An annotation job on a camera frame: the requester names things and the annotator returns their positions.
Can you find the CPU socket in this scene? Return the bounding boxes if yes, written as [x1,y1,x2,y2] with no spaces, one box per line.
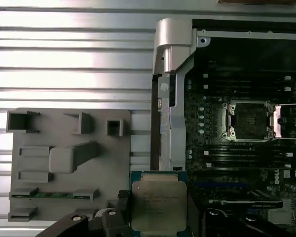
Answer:
[223,100,277,143]

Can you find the grey parts rack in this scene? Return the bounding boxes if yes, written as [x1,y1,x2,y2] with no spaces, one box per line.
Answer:
[6,108,132,222]

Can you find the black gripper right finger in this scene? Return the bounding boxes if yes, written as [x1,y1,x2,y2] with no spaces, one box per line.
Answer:
[187,195,291,237]

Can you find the green RAM stick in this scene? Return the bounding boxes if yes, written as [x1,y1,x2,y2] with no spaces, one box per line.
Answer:
[11,192,94,199]

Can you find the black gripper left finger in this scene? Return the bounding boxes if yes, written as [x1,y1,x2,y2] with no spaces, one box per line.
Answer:
[40,189,133,237]

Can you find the black RAM slot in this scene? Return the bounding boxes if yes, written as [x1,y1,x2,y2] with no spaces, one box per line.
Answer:
[204,156,294,171]
[204,145,294,157]
[202,73,292,82]
[202,83,292,93]

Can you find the silver CPU green edge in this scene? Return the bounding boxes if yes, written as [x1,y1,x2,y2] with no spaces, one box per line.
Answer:
[130,170,188,232]

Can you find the dark green motherboard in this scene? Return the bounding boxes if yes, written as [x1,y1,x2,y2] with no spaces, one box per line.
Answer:
[185,70,296,237]

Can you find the black open PC case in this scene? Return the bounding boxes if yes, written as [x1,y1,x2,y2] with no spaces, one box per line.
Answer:
[151,17,296,237]

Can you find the silver chipset heatsink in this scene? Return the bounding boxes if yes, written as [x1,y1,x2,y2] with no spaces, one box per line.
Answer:
[267,209,296,224]

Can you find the metal socket cover frame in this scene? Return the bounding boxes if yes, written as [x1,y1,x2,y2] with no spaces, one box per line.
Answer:
[273,102,296,141]

